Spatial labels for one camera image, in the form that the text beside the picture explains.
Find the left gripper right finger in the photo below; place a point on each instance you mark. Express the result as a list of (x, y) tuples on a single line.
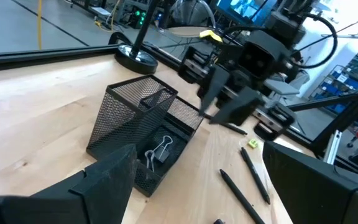
[(315, 193)]

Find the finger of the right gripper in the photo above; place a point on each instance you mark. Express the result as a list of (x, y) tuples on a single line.
[(238, 107), (214, 88)]

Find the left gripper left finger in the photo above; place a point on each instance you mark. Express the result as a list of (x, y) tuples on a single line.
[(104, 186)]

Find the black pen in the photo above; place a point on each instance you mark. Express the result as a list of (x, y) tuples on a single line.
[(255, 175), (235, 128), (241, 196)]

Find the yellow sticky note pad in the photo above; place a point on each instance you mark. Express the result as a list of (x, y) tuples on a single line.
[(253, 143)]

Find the black binder clip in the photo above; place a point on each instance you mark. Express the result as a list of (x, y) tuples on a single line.
[(162, 152), (149, 158)]

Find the black mesh desk organizer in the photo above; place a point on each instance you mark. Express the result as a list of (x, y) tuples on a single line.
[(120, 124)]

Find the black desk lamp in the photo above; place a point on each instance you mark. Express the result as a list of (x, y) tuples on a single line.
[(135, 59)]

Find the lit computer monitor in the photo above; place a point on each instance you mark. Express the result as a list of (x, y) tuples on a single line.
[(244, 9)]

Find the shelf with blue bins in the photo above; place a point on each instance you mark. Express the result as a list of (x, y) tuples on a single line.
[(340, 90)]

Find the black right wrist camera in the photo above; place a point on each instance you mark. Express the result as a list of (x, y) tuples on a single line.
[(256, 57)]

